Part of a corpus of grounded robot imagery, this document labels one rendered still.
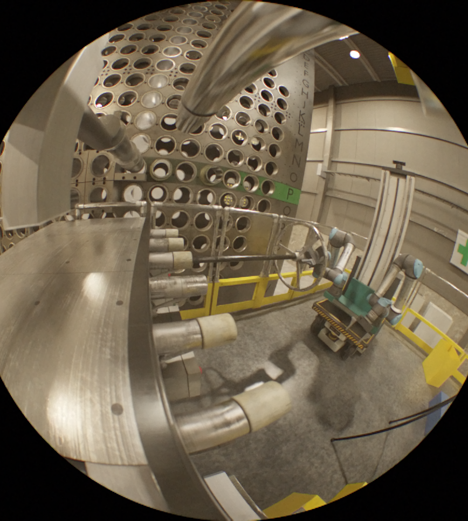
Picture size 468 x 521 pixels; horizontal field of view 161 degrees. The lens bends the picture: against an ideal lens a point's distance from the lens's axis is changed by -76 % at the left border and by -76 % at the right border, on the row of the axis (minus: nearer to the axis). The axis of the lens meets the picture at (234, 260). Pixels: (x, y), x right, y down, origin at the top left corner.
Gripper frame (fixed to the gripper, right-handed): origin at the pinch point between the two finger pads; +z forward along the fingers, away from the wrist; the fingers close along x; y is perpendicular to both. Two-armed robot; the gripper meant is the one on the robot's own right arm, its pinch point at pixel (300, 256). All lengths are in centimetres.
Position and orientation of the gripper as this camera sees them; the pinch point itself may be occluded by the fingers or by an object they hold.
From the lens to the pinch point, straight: 95.6
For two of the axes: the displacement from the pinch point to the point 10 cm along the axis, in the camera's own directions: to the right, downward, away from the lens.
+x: -2.8, -8.4, 4.6
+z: -8.8, 0.3, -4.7
